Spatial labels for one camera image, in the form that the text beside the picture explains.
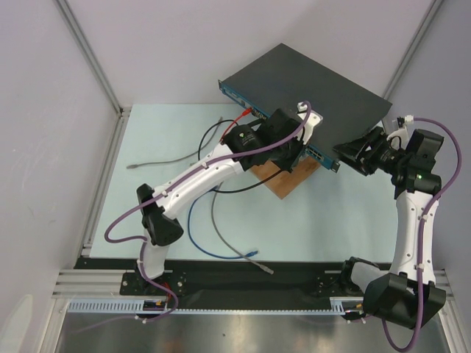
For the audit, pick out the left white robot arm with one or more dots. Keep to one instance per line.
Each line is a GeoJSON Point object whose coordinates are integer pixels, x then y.
{"type": "Point", "coordinates": [282, 138]}

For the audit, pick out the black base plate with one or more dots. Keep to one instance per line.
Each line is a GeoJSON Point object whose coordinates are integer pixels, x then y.
{"type": "Point", "coordinates": [235, 285]}

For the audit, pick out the aluminium frame post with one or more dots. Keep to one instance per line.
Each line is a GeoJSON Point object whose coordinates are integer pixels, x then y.
{"type": "Point", "coordinates": [419, 35]}
{"type": "Point", "coordinates": [80, 38]}

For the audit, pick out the white slotted cable duct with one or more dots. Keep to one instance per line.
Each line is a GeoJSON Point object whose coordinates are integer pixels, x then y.
{"type": "Point", "coordinates": [118, 306]}

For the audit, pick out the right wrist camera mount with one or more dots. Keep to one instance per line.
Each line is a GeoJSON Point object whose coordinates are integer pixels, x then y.
{"type": "Point", "coordinates": [399, 138]}

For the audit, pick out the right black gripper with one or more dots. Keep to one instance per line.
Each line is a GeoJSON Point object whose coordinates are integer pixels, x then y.
{"type": "Point", "coordinates": [368, 154]}

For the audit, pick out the left aluminium frame post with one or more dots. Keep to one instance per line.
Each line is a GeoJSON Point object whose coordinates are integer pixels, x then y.
{"type": "Point", "coordinates": [80, 38]}

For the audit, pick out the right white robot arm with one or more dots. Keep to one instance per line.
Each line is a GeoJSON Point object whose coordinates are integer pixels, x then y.
{"type": "Point", "coordinates": [407, 294]}

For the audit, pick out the wooden board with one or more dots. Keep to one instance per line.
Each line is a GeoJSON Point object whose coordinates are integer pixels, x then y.
{"type": "Point", "coordinates": [285, 182]}

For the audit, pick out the right aluminium frame post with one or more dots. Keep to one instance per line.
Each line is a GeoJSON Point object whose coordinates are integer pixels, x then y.
{"type": "Point", "coordinates": [419, 35]}

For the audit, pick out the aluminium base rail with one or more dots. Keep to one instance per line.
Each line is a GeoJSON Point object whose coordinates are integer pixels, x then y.
{"type": "Point", "coordinates": [80, 283]}

